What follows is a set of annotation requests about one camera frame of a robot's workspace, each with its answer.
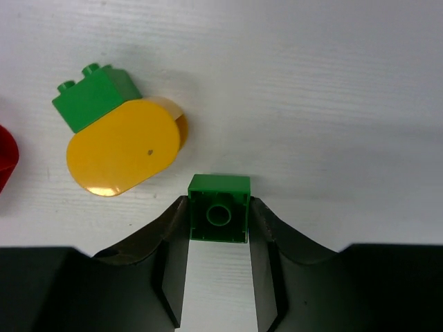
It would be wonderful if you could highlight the green yellow oval lego stack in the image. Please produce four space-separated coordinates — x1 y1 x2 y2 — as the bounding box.
52 63 188 197

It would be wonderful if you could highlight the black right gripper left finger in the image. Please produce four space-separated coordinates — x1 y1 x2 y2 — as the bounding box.
1 196 190 331

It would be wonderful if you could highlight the green red flower lego stack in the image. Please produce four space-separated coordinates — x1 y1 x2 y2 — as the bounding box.
0 126 19 192

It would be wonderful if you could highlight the green square lego brick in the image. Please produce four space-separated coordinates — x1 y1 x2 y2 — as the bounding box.
188 174 251 243

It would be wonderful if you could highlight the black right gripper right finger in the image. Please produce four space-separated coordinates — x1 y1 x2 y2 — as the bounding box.
249 198 442 331

